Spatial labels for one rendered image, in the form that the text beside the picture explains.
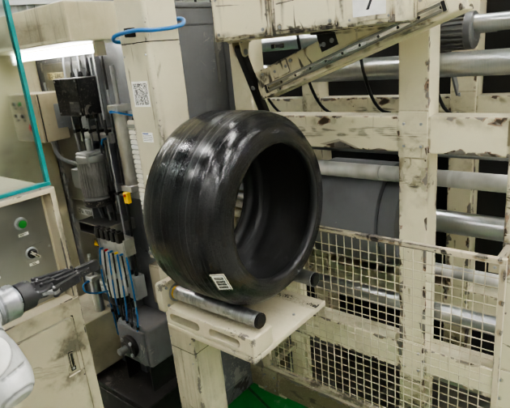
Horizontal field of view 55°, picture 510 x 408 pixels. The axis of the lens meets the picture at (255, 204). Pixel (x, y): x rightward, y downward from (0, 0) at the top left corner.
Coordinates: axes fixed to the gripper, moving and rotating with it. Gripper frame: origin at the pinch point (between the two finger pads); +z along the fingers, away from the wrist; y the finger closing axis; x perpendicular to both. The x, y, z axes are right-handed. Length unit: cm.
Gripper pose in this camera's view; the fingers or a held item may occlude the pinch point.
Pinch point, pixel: (87, 268)
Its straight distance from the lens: 147.0
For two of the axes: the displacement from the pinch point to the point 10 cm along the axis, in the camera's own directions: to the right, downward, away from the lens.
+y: -7.7, -1.2, 6.2
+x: 0.9, 9.5, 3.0
